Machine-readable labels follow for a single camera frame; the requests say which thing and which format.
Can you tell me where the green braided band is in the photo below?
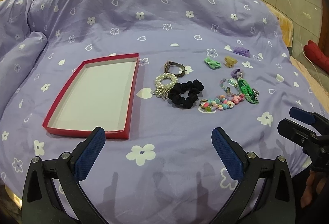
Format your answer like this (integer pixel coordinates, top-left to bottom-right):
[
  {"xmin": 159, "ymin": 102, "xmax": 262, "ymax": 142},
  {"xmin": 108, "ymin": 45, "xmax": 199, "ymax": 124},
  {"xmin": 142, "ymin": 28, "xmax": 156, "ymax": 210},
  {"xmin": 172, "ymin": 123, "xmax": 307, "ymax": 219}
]
[{"xmin": 237, "ymin": 77, "xmax": 259, "ymax": 105}]

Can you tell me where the yellow claw hair clip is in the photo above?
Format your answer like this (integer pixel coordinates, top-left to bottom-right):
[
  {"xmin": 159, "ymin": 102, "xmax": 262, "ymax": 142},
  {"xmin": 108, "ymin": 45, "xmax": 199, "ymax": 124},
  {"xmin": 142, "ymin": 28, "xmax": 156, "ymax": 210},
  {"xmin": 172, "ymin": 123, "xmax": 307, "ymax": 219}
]
[{"xmin": 224, "ymin": 56, "xmax": 237, "ymax": 68}]

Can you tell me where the black velvet scrunchie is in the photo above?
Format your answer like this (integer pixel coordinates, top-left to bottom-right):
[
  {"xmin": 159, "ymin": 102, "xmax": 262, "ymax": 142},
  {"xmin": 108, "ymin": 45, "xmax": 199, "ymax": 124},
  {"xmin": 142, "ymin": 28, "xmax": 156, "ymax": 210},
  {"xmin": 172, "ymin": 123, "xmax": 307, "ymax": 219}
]
[{"xmin": 168, "ymin": 79, "xmax": 204, "ymax": 109}]

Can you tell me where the gold mesh wristwatch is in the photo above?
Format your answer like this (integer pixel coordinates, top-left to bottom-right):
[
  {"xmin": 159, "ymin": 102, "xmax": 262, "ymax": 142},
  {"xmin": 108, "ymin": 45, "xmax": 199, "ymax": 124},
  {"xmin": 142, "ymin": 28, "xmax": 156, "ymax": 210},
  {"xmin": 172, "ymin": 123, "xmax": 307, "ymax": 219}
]
[{"xmin": 164, "ymin": 61, "xmax": 186, "ymax": 78}]

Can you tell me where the person's right hand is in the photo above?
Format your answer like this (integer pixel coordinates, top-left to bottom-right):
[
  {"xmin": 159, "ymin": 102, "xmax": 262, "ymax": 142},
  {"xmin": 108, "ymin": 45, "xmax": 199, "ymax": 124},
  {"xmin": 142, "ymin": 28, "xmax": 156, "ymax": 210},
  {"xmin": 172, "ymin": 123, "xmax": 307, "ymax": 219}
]
[{"xmin": 301, "ymin": 170, "xmax": 328, "ymax": 208}]

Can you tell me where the orange bed sheet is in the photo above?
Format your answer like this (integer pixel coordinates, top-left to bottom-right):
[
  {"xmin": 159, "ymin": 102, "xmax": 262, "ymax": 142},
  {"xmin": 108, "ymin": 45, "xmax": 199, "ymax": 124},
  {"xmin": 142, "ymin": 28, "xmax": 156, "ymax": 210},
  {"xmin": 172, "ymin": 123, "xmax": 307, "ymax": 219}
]
[{"xmin": 266, "ymin": 3, "xmax": 328, "ymax": 112}]

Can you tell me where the red cloth item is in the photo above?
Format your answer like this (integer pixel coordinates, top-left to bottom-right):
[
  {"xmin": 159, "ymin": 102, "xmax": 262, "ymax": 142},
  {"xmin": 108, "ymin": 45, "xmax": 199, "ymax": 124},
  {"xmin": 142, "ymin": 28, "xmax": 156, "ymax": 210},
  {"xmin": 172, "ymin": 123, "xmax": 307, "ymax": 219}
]
[{"xmin": 303, "ymin": 40, "xmax": 329, "ymax": 74}]

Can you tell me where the small purple hair clip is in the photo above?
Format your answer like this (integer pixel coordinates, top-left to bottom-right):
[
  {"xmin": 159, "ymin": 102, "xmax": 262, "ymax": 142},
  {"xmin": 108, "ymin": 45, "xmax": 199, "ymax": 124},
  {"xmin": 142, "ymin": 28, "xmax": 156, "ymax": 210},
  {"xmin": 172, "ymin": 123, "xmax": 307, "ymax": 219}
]
[{"xmin": 231, "ymin": 68, "xmax": 244, "ymax": 79}]

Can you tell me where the purple fabric flower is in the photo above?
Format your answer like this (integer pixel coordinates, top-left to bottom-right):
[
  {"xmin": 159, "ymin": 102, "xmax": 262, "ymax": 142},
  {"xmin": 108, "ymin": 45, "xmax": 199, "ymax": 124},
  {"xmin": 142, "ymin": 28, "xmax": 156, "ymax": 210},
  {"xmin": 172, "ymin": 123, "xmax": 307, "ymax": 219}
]
[{"xmin": 233, "ymin": 47, "xmax": 250, "ymax": 58}]

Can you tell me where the green bow hair clip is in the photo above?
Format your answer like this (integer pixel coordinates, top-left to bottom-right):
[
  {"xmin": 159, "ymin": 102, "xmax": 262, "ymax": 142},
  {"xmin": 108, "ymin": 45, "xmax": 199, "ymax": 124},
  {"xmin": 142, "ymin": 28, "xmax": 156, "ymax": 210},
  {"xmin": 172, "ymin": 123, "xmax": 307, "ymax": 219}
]
[{"xmin": 204, "ymin": 57, "xmax": 221, "ymax": 70}]

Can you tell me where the red shallow box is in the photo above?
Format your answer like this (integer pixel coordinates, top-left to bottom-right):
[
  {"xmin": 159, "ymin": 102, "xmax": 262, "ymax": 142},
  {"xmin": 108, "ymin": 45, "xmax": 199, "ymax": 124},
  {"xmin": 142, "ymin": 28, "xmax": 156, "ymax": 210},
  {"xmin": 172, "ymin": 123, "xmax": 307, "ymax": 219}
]
[{"xmin": 42, "ymin": 53, "xmax": 139, "ymax": 139}]

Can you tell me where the pastel glass bead bracelet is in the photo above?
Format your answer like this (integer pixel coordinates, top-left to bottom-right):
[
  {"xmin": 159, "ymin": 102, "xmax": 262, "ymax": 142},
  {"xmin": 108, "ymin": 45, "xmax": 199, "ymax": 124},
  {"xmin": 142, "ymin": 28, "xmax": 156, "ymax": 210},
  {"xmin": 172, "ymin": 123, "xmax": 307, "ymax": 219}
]
[{"xmin": 219, "ymin": 78, "xmax": 241, "ymax": 96}]

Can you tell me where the colourful candy bead bracelet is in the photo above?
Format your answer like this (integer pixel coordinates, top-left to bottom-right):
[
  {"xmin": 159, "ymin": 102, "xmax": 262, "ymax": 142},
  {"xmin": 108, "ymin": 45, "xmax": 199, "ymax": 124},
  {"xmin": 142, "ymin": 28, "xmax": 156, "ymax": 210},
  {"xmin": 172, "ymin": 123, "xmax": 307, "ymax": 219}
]
[{"xmin": 197, "ymin": 93, "xmax": 246, "ymax": 114}]

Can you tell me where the pearl bracelet with bow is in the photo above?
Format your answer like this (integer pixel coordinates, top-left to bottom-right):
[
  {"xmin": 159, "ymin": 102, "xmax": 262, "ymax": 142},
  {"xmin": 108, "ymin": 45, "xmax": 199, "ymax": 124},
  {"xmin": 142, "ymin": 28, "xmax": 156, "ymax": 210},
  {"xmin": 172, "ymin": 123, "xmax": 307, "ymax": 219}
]
[{"xmin": 152, "ymin": 72, "xmax": 179, "ymax": 101}]

